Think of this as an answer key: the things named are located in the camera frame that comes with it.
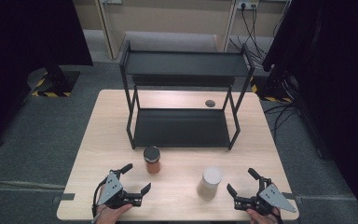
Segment black metal two-tier rack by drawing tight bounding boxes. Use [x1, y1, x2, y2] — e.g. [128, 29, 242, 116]
[119, 40, 256, 151]

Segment black-yellow striped stand base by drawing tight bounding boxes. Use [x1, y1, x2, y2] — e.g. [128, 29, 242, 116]
[27, 67, 81, 98]
[250, 74, 294, 104]

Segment black-lidded jar of orange sauce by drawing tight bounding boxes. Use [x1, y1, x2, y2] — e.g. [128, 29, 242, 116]
[143, 146, 162, 175]

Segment person's left hand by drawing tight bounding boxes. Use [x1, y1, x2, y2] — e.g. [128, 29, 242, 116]
[94, 201, 134, 224]

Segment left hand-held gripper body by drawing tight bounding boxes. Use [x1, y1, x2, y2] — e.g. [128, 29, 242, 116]
[96, 169, 145, 210]

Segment black cables from wall socket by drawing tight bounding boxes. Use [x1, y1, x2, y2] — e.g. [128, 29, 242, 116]
[228, 3, 293, 67]

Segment beige partition panel frame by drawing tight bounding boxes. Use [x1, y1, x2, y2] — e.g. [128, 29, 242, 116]
[73, 0, 241, 61]

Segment grey tape strip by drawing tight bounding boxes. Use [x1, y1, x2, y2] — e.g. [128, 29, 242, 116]
[282, 191, 306, 205]
[52, 192, 76, 203]

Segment left hand-held gripper cable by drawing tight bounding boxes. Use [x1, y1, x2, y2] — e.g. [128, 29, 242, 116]
[90, 178, 108, 224]

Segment white-lidded jar of beige powder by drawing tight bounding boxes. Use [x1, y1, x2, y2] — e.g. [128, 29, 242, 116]
[197, 166, 223, 201]

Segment black cables on floor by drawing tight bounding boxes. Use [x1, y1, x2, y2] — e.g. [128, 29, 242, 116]
[262, 102, 300, 142]

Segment person's right hand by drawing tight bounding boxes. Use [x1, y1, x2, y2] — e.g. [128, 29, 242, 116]
[246, 206, 282, 224]

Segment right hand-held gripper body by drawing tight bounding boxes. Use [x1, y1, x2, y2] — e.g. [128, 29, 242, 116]
[233, 176, 298, 217]

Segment white wall power socket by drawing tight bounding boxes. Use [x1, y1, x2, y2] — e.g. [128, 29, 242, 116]
[236, 0, 260, 10]

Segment black curtain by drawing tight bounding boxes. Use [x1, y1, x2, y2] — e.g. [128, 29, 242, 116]
[262, 0, 358, 224]
[0, 0, 94, 150]

